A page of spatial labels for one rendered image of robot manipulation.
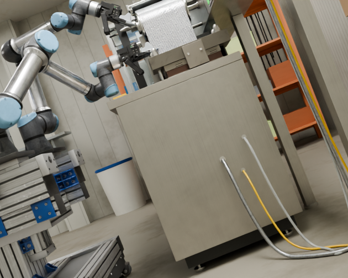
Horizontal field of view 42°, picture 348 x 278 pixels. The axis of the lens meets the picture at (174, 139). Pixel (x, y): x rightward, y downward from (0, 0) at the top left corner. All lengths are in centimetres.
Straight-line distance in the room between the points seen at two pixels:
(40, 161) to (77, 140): 437
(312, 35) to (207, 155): 74
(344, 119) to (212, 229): 81
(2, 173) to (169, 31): 108
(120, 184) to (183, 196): 355
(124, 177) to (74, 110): 131
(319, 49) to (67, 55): 508
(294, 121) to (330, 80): 369
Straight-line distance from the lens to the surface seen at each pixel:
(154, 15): 243
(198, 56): 216
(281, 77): 537
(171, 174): 208
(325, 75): 168
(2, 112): 194
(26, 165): 200
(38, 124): 256
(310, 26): 170
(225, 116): 210
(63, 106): 640
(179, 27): 241
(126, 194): 563
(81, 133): 633
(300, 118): 538
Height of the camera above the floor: 62
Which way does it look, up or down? level
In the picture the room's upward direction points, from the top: 21 degrees counter-clockwise
